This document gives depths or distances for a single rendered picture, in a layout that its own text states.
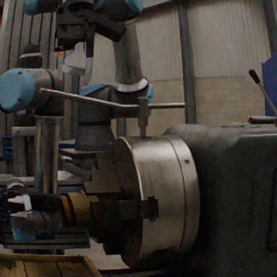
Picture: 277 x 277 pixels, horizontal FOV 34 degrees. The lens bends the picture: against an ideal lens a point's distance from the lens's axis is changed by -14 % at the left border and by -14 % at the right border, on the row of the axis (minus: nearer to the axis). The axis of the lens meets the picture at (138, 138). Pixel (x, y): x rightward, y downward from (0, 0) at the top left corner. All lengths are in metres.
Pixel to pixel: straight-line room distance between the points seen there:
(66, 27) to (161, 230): 0.47
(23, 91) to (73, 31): 0.30
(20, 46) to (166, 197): 1.08
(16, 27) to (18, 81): 0.68
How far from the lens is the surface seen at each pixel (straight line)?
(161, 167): 1.03
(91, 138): 1.74
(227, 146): 0.99
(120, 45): 1.63
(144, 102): 1.10
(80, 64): 0.99
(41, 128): 1.39
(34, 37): 1.91
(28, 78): 1.26
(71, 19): 1.02
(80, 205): 1.08
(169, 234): 1.03
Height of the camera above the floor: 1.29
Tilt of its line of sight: 3 degrees down
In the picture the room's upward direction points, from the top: 1 degrees counter-clockwise
